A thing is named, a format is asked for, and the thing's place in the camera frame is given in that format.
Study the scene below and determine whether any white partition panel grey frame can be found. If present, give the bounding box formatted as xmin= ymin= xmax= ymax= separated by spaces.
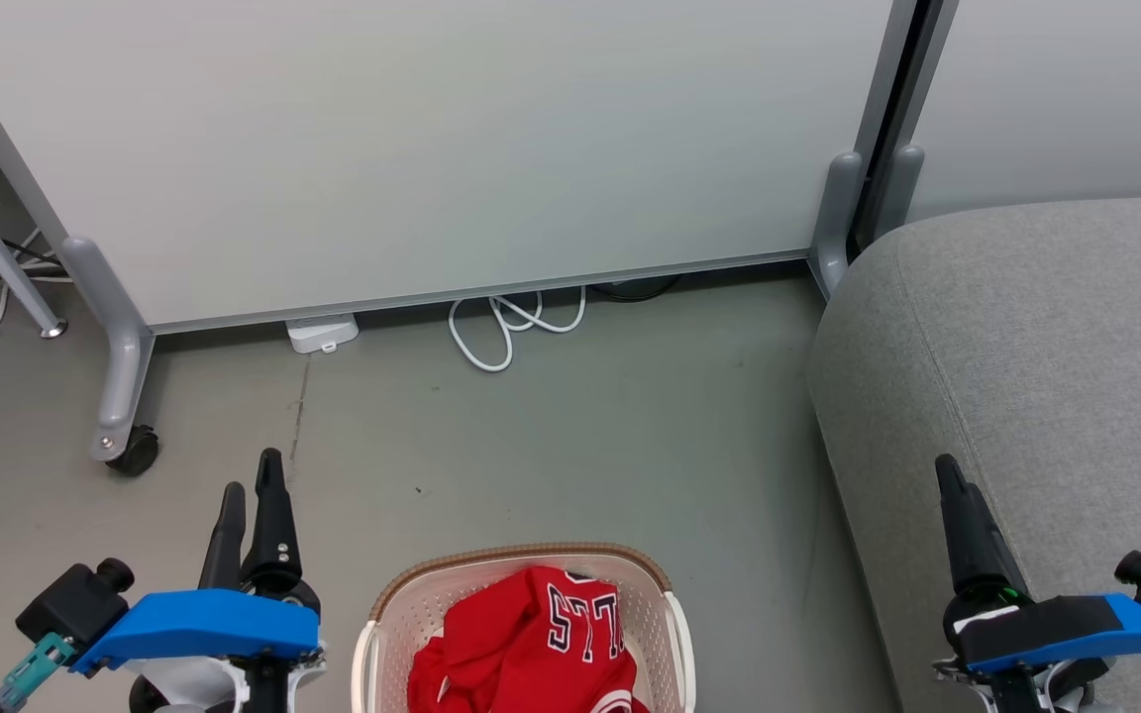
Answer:
xmin=0 ymin=0 xmax=920 ymax=335
xmin=899 ymin=0 xmax=1141 ymax=225

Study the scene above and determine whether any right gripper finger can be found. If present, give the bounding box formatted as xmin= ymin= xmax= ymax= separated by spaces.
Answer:
xmin=934 ymin=454 xmax=1030 ymax=599

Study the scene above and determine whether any black cable under partition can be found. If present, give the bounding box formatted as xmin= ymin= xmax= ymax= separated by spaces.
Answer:
xmin=589 ymin=274 xmax=683 ymax=304

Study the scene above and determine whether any grey fabric sofa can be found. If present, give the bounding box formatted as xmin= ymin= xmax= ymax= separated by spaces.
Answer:
xmin=805 ymin=193 xmax=1141 ymax=713

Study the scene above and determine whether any black caster wheel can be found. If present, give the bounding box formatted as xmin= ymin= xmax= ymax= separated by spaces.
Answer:
xmin=106 ymin=425 xmax=160 ymax=477

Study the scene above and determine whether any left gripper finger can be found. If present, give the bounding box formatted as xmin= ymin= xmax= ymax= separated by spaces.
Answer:
xmin=239 ymin=448 xmax=305 ymax=593
xmin=197 ymin=481 xmax=249 ymax=593

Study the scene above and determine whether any white plastic laundry basket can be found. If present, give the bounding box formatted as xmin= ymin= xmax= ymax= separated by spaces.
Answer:
xmin=350 ymin=541 xmax=699 ymax=713

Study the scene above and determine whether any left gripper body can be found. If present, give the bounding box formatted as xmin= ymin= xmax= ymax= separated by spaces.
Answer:
xmin=242 ymin=568 xmax=323 ymax=617

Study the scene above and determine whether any red basketball jersey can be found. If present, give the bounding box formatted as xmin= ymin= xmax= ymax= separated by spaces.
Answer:
xmin=406 ymin=564 xmax=654 ymax=713

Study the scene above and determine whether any white looped power cable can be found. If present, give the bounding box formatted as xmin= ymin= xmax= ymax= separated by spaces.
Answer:
xmin=447 ymin=285 xmax=589 ymax=374

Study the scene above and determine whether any grey partition foot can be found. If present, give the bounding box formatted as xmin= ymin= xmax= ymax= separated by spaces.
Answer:
xmin=807 ymin=151 xmax=867 ymax=299
xmin=60 ymin=236 xmax=157 ymax=464
xmin=876 ymin=145 xmax=926 ymax=241

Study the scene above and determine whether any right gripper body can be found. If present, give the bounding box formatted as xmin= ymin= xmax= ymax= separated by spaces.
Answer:
xmin=941 ymin=582 xmax=1037 ymax=645

